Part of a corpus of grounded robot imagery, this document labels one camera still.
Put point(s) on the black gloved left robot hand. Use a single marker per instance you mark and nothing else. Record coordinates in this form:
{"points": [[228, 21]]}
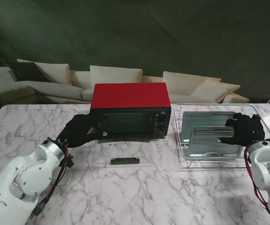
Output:
{"points": [[78, 131]]}

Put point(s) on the beige sofa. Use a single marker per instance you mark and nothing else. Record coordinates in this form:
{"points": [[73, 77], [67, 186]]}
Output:
{"points": [[153, 79]]}

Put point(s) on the ribbed metal baking tray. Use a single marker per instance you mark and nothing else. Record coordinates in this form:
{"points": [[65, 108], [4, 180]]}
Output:
{"points": [[209, 143], [205, 119]]}

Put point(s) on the dark brown sofa cushion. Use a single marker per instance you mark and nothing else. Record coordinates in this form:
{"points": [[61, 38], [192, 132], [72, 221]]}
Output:
{"points": [[24, 71]]}

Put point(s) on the long beige sofa cushion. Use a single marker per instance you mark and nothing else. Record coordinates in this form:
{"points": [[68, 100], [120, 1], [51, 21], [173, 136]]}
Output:
{"points": [[55, 90]]}

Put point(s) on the red black toaster oven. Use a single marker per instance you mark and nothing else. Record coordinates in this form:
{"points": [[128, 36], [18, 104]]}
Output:
{"points": [[130, 93]]}

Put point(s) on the black oven knob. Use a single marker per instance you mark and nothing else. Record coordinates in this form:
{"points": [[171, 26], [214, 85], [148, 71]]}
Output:
{"points": [[162, 120], [162, 128]]}

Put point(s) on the small beige sofa cushion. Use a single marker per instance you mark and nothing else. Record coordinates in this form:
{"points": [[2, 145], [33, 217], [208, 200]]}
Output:
{"points": [[88, 94]]}

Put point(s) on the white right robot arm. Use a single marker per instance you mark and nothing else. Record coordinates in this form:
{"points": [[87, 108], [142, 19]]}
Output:
{"points": [[268, 168]]}

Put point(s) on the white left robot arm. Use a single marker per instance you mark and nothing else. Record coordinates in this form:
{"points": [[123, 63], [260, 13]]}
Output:
{"points": [[20, 178]]}

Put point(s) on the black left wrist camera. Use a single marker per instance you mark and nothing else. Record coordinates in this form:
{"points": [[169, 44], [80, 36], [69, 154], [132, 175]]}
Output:
{"points": [[69, 160]]}

